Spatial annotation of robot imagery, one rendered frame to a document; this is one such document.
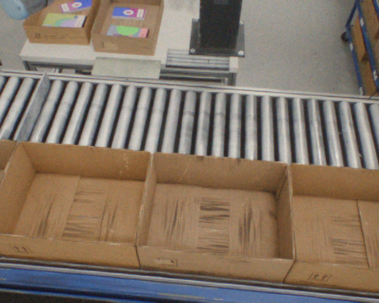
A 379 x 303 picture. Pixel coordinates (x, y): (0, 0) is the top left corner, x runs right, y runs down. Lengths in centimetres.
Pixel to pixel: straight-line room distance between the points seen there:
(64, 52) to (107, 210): 95
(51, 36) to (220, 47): 78
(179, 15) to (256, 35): 124
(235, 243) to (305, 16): 262
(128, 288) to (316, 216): 59
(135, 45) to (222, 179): 87
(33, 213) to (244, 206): 64
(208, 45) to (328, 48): 154
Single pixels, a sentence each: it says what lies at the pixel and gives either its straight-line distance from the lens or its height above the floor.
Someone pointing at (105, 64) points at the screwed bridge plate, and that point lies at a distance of 188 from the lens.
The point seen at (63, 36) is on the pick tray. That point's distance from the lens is 200.
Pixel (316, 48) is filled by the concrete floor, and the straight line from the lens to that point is 326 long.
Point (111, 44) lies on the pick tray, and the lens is 190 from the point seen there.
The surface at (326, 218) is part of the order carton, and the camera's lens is 129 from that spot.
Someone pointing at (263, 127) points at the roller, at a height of 74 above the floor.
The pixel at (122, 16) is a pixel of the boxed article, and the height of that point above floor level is 77.
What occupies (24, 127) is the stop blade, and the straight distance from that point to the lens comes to 166.
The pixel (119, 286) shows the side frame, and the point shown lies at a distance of 114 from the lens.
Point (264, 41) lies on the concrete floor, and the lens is 323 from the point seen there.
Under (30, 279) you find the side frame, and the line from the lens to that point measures 121.
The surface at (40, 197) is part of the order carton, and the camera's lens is 133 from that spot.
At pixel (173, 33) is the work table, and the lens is 202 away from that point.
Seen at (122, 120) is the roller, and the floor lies 75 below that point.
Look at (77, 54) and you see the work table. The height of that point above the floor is 75.
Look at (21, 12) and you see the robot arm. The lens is 142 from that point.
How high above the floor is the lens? 199
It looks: 54 degrees down
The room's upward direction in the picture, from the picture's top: 1 degrees clockwise
